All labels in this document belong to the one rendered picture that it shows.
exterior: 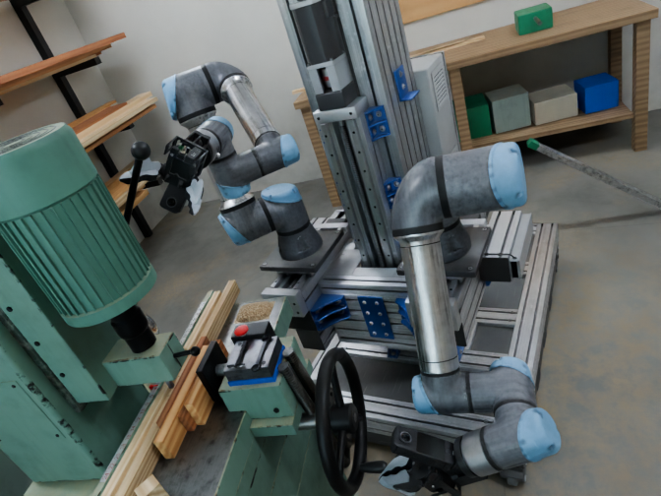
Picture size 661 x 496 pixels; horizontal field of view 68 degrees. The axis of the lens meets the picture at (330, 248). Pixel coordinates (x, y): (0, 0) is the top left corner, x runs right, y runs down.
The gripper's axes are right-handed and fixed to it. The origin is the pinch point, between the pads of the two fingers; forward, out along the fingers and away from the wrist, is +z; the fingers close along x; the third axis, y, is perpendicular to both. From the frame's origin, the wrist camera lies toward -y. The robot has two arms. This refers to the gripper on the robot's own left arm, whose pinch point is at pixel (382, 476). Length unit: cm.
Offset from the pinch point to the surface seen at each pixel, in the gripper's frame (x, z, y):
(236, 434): -2.3, 12.2, -27.6
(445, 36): 334, -13, 6
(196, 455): -6.7, 18.1, -31.1
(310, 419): 6.2, 6.5, -15.6
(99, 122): 243, 183, -131
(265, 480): -3.1, 18.9, -14.5
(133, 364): 3, 21, -50
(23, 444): -6, 53, -54
